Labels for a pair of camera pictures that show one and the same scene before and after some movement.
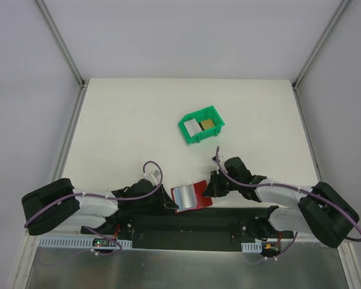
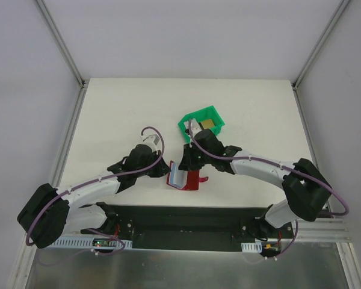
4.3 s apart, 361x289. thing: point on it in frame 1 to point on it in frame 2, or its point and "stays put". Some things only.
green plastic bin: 209,113 stays put
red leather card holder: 191,197 to 183,180
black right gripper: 215,185 to 189,157
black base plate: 225,228 stays put
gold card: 207,124 stays put
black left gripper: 163,198 to 157,168
